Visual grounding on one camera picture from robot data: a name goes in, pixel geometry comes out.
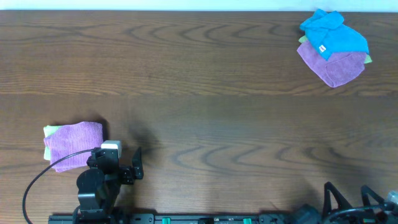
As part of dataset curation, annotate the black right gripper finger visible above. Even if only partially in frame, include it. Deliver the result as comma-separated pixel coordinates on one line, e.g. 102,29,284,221
361,185,384,207
322,182,352,215

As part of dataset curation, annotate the purple microfiber cloth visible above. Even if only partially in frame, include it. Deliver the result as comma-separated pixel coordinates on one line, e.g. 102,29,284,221
44,121,103,164

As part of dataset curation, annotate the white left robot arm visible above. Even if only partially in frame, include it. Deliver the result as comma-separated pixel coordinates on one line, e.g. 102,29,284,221
73,147,144,223

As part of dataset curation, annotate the folded light green cloth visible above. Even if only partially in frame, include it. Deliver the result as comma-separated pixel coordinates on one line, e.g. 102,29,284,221
44,125,61,161

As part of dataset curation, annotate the purple cloth in pile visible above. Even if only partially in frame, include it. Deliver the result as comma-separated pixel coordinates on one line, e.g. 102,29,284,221
297,41,367,88

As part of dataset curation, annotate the green cloth under pile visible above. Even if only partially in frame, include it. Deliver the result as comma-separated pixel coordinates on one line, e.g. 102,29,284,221
298,35,373,63

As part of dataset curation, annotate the blue cloth with tag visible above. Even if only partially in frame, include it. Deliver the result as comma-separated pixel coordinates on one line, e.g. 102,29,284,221
300,9,369,60

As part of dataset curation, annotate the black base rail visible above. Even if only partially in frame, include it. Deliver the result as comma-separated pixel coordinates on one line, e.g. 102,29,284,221
47,213,292,224

